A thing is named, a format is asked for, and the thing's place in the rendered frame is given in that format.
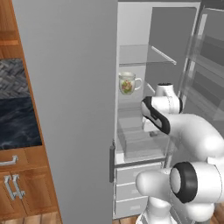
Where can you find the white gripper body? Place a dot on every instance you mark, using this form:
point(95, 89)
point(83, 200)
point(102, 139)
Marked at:
point(146, 124)

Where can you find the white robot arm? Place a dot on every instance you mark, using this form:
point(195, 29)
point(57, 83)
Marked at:
point(198, 131)

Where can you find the clear fridge drawer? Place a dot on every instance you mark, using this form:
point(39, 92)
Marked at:
point(137, 143)

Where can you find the grey freezer drawer front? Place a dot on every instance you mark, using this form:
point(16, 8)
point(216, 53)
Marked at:
point(127, 191)
point(128, 175)
point(128, 207)

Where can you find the grey closed fridge door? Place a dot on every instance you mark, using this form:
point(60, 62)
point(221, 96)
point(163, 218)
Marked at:
point(73, 102)

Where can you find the grey open fridge door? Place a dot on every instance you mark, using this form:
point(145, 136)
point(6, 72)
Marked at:
point(208, 67)

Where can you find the grey fridge body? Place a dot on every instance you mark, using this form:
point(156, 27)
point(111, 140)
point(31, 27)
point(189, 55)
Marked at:
point(132, 26)

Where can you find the wooden cabinet drawer front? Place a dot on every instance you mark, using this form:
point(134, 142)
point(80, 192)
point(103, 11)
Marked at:
point(29, 157)

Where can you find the floral glass mug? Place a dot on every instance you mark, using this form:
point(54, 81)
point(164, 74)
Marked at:
point(127, 83)

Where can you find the wooden cabinet door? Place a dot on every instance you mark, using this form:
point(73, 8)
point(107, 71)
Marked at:
point(38, 189)
point(5, 207)

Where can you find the wooden wall cabinet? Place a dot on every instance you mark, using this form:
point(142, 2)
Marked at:
point(8, 26)

